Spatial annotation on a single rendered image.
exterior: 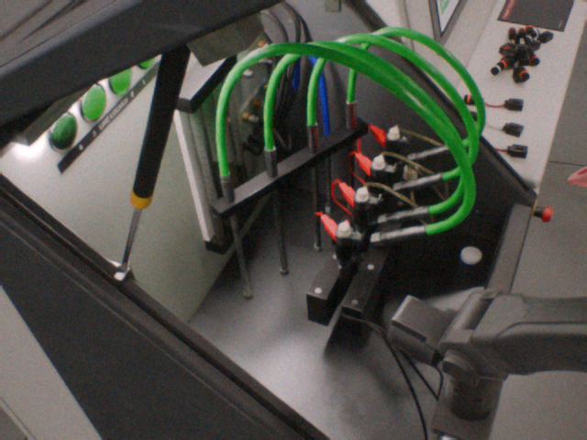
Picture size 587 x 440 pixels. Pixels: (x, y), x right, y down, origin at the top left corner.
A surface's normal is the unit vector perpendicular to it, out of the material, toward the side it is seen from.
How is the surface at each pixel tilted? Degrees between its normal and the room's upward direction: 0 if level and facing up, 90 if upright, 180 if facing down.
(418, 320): 12
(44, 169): 90
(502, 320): 50
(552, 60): 0
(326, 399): 0
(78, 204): 90
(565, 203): 0
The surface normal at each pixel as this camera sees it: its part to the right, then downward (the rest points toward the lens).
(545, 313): -0.71, -0.68
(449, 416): -0.09, -0.69
